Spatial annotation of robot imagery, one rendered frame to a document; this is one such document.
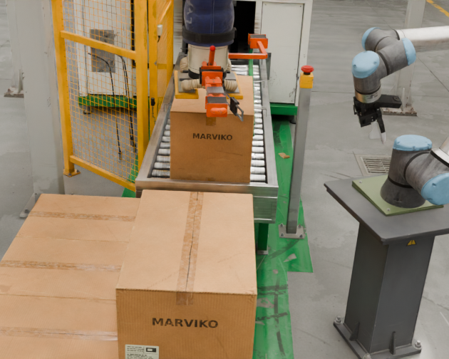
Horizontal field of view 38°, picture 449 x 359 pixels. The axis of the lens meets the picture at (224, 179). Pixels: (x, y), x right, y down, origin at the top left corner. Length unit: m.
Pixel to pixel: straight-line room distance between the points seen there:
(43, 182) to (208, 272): 2.34
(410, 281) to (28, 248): 1.65
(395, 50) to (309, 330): 1.53
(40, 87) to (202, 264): 2.16
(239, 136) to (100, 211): 0.75
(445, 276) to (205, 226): 1.98
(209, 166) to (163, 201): 0.93
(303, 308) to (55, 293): 1.36
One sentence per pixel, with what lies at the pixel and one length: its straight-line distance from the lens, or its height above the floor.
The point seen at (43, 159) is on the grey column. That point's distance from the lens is 4.04.
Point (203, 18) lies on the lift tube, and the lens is 2.73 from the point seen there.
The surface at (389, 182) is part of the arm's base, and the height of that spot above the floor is 0.85.
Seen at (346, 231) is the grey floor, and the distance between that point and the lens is 4.04.
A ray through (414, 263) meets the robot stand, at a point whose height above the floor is 0.49.
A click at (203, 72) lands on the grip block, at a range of 2.59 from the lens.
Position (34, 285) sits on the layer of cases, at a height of 0.54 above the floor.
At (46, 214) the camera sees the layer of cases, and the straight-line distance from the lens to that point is 3.06.
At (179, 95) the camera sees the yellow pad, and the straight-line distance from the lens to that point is 2.74.
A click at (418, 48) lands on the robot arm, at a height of 1.45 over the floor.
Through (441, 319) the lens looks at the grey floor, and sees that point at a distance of 3.49.
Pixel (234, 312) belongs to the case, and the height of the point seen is 0.88.
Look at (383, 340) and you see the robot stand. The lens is 3.12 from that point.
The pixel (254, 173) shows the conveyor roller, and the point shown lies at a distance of 3.45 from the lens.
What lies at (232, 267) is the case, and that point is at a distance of 1.94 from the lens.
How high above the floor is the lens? 2.05
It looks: 27 degrees down
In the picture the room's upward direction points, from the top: 3 degrees clockwise
